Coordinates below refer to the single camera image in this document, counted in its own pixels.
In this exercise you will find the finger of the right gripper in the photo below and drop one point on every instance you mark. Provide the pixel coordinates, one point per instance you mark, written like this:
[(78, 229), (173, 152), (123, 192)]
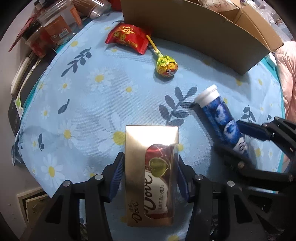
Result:
[(233, 159), (253, 130)]

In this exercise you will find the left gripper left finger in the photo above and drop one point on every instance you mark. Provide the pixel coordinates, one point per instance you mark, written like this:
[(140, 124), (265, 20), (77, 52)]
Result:
[(60, 218)]

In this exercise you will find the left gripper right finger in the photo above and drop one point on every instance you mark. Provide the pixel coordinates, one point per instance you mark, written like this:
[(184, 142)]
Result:
[(220, 211)]

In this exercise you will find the blue tablet drink tube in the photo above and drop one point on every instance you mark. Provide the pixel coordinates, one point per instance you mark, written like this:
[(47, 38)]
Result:
[(221, 120)]

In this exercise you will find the gold Dove chocolate box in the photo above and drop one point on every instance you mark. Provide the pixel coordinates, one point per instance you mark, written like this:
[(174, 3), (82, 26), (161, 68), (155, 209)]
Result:
[(151, 170)]

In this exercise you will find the pink padded jacket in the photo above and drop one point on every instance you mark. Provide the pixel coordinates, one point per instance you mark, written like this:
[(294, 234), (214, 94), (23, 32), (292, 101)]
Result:
[(285, 59)]

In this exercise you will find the large cardboard box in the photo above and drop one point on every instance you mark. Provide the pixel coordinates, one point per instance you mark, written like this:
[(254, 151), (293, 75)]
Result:
[(239, 40)]

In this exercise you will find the yellow wrapped lollipop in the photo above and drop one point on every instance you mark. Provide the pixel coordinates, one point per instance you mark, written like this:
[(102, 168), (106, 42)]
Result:
[(166, 66)]

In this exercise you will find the small red candy packet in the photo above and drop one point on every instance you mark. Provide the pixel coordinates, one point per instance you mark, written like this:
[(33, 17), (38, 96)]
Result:
[(131, 36)]

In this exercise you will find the clear jar brown label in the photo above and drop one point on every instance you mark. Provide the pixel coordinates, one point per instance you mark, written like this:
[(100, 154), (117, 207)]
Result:
[(54, 26)]

